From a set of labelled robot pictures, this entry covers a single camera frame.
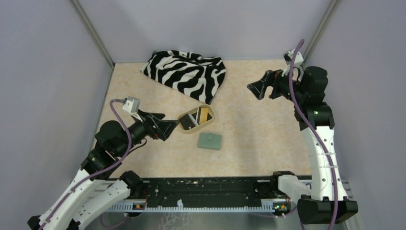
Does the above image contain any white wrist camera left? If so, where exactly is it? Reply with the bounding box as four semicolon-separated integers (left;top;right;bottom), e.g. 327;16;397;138
122;96;141;116

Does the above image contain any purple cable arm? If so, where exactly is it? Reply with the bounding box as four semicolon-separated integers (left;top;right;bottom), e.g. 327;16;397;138
250;39;339;230
38;99;133;230

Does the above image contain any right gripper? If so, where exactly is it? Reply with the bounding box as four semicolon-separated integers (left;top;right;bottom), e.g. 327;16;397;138
247;64;306;104

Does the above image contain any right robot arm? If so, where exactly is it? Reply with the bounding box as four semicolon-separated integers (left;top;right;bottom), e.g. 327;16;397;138
270;66;359;225

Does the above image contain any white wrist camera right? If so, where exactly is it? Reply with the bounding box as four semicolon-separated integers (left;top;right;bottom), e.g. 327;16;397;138
283;49;304;67

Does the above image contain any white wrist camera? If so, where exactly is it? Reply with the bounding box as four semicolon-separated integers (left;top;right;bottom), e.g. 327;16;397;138
283;49;304;67
122;96;141;116

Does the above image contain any yellow card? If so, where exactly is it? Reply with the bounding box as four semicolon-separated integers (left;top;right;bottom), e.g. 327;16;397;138
196;107;212;125

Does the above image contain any aluminium front rail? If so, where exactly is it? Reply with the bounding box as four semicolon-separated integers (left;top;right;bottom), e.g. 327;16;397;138
57;179;364;230

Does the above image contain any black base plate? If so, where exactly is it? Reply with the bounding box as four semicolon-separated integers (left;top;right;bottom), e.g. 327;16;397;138
129;176;287;208

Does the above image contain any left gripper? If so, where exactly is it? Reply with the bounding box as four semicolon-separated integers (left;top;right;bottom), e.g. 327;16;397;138
117;109;180;156

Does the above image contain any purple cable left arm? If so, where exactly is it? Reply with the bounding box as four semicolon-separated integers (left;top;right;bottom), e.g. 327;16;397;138
38;99;133;230

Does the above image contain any zebra striped cloth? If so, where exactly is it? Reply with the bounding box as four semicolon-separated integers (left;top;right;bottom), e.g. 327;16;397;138
140;50;226;104

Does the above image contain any green card holder wallet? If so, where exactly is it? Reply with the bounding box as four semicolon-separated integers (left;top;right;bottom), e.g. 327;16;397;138
197;132;222;150

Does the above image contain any dark VIP card upper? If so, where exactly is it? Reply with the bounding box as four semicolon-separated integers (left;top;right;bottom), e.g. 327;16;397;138
179;112;199;130

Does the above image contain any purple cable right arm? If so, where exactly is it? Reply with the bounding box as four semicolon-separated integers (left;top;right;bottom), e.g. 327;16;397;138
250;39;339;230

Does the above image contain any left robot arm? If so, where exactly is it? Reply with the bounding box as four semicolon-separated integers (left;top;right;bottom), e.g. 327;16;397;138
27;111;179;230

